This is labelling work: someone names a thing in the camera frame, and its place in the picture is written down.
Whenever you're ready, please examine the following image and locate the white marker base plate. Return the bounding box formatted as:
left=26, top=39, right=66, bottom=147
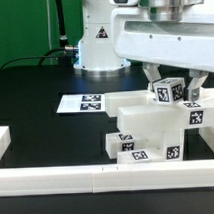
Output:
left=57, top=94, right=105, bottom=114

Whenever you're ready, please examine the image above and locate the white fence wall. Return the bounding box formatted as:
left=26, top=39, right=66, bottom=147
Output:
left=199, top=126, right=214, bottom=153
left=0, top=126, right=11, bottom=161
left=0, top=159, right=214, bottom=197

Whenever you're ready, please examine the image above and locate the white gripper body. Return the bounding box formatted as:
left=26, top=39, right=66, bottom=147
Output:
left=109, top=0, right=214, bottom=72

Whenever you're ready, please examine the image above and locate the black cable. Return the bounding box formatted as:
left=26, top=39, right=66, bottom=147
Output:
left=0, top=45, right=80, bottom=75

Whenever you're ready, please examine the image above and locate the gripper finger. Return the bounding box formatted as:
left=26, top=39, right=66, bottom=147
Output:
left=143, top=62, right=161, bottom=91
left=184, top=70, right=209, bottom=102

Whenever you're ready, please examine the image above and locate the white front fence wall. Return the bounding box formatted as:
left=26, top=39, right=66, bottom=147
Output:
left=0, top=159, right=214, bottom=197

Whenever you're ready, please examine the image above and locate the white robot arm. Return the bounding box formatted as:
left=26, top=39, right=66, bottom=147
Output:
left=75, top=0, right=214, bottom=101

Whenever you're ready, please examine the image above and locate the white left fence wall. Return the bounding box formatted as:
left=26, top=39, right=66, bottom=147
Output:
left=0, top=126, right=11, bottom=161

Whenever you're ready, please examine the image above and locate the white chair back frame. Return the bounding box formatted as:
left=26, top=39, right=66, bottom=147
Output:
left=105, top=88, right=214, bottom=133

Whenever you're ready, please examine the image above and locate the black vertical hose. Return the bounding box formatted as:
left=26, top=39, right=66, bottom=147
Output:
left=54, top=0, right=69, bottom=49

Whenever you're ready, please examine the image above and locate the white tagged cube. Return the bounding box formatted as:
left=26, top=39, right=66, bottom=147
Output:
left=153, top=77, right=185, bottom=105

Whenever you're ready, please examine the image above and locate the white right fence wall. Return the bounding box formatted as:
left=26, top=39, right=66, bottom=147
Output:
left=199, top=126, right=214, bottom=153

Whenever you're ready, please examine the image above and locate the white chair seat part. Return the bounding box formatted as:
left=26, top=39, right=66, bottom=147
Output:
left=133, top=129, right=184, bottom=162

